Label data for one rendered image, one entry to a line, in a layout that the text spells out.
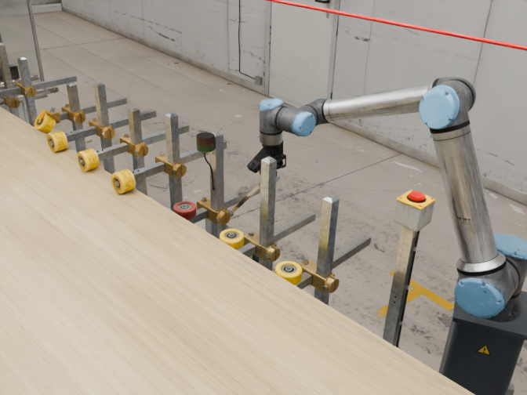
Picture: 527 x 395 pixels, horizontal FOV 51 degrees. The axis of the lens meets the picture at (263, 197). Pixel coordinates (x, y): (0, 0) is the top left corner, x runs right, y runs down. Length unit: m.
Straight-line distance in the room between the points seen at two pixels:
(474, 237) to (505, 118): 2.46
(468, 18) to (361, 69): 1.07
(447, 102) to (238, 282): 0.79
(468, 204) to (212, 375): 0.92
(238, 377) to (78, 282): 0.58
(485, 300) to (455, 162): 0.44
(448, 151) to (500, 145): 2.55
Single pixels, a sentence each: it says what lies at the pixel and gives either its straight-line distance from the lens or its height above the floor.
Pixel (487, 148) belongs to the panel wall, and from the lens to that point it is 4.32.
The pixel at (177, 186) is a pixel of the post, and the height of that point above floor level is 0.87.
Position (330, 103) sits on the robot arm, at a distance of 2.08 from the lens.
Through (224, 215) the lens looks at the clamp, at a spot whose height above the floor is 0.86.
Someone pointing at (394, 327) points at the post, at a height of 0.82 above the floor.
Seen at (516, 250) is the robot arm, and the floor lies 0.87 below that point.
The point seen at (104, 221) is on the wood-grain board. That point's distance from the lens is 1.92.
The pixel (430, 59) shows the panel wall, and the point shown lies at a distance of 4.45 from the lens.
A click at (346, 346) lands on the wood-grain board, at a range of 1.43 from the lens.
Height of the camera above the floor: 1.88
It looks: 29 degrees down
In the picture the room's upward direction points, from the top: 2 degrees clockwise
